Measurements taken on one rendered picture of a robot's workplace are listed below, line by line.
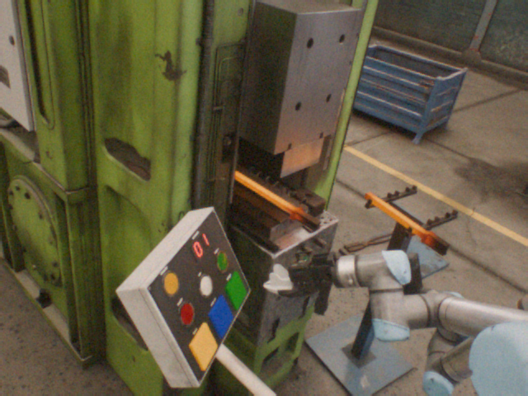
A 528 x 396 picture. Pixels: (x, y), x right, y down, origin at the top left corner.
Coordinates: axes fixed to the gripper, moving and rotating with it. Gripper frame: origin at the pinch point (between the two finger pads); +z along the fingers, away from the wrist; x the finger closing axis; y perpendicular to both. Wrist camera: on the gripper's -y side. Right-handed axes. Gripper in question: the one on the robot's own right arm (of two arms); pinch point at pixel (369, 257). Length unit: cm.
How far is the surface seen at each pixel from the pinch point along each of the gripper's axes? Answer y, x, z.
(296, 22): -65, -17, 31
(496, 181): 100, 333, 37
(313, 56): -56, -7, 31
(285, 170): -20.2, -10.1, 30.7
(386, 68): 36, 343, 184
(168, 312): -13, -69, 11
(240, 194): 1, -7, 51
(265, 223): 1.8, -11.6, 34.1
